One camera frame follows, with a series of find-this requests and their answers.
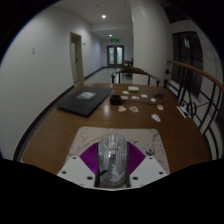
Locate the small black box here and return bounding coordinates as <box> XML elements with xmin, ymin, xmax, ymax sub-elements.
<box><xmin>109</xmin><ymin>94</ymin><xmax>123</xmax><ymax>106</ymax></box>

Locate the white marble print mouse pad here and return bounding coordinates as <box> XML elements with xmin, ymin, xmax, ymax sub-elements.
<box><xmin>66</xmin><ymin>125</ymin><xmax>171</xmax><ymax>174</ymax></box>

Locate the dark framed window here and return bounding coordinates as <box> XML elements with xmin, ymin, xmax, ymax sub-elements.
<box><xmin>171</xmin><ymin>31</ymin><xmax>204</xmax><ymax>98</ymax></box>

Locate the glass double door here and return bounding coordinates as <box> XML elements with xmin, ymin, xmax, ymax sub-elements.
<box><xmin>106</xmin><ymin>45</ymin><xmax>125</xmax><ymax>67</ymax></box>

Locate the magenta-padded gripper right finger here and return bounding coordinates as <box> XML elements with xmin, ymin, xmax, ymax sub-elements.
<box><xmin>125</xmin><ymin>141</ymin><xmax>169</xmax><ymax>189</ymax></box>

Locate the black railing with wooden handrail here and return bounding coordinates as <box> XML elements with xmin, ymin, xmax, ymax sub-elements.
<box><xmin>163</xmin><ymin>59</ymin><xmax>224</xmax><ymax>161</ymax></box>

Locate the wooden armchair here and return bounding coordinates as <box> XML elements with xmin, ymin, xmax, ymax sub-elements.
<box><xmin>110</xmin><ymin>67</ymin><xmax>162</xmax><ymax>87</ymax></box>

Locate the open side door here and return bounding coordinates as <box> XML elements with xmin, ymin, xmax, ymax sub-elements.
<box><xmin>69</xmin><ymin>31</ymin><xmax>85</xmax><ymax>84</ymax></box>

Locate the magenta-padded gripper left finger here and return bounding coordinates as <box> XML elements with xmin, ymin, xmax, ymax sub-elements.
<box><xmin>57</xmin><ymin>142</ymin><xmax>101</xmax><ymax>188</ymax></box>

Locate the translucent grey computer mouse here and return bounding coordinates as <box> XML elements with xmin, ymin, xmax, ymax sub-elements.
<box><xmin>98</xmin><ymin>133</ymin><xmax>128</xmax><ymax>188</ymax></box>

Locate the black closed laptop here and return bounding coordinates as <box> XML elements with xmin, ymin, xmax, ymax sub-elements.
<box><xmin>55</xmin><ymin>85</ymin><xmax>115</xmax><ymax>118</ymax></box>

